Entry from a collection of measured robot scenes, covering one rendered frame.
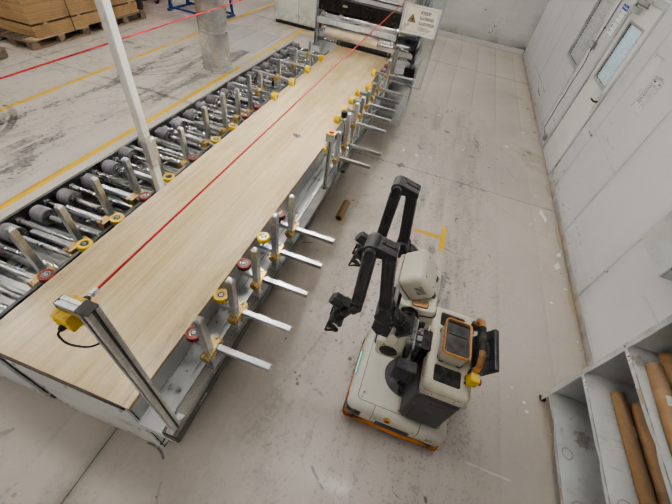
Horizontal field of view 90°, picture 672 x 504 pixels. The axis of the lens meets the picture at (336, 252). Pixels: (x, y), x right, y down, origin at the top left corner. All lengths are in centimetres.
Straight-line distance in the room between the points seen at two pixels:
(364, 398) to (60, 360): 164
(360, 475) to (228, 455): 84
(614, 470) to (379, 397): 133
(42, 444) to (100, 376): 110
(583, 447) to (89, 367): 302
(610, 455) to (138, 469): 275
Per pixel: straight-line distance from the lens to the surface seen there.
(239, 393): 266
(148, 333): 192
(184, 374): 209
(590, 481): 308
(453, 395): 198
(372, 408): 238
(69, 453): 284
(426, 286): 155
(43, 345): 208
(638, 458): 274
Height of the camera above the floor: 249
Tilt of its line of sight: 47 degrees down
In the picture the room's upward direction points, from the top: 11 degrees clockwise
